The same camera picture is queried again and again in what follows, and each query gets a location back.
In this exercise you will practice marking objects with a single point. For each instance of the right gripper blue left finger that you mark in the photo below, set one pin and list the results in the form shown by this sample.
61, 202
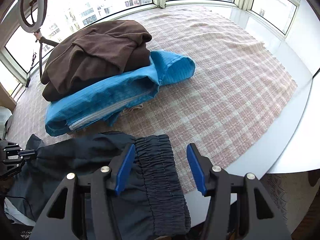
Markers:
120, 169

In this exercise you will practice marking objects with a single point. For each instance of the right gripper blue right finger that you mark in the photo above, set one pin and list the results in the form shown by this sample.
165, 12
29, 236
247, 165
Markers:
200, 167

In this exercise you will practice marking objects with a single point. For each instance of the dark slate track pants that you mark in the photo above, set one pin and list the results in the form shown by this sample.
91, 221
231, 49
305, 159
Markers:
103, 186

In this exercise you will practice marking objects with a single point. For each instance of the white denim garment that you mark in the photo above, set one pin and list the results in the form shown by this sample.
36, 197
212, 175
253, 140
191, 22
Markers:
6, 117

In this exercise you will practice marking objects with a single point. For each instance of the large light wood board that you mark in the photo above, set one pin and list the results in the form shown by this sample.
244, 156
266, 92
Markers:
6, 100

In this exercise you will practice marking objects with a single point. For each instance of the blue folded garment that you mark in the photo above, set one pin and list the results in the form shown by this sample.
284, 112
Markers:
106, 99

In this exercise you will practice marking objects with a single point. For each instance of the white lace cloth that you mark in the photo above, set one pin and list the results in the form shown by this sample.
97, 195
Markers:
292, 194

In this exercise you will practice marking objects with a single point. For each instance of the pink plaid table cloth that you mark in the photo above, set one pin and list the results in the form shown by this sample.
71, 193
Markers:
237, 91

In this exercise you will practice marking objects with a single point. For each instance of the brown folded garment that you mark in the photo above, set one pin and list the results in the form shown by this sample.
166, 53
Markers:
93, 54

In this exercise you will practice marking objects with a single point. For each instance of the white ring light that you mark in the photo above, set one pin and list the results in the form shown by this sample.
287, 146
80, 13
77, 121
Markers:
31, 14

